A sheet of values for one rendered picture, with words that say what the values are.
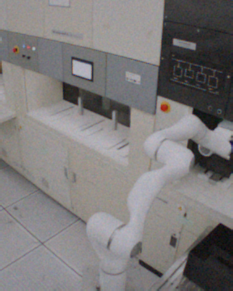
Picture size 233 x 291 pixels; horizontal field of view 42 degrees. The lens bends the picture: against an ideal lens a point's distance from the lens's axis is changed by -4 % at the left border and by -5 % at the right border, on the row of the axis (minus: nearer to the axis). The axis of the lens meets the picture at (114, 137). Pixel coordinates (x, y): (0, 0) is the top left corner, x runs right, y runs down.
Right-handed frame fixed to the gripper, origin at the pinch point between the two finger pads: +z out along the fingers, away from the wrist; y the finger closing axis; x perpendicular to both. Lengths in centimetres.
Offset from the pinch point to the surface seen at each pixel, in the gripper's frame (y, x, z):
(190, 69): -15, 38, -31
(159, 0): -36, 69, -30
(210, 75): -4.1, 37.7, -30.5
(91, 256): -65, -121, -50
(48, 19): -126, 49, -31
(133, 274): 2, -45, -87
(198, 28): -13, 58, -31
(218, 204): 12.9, -34.4, -24.3
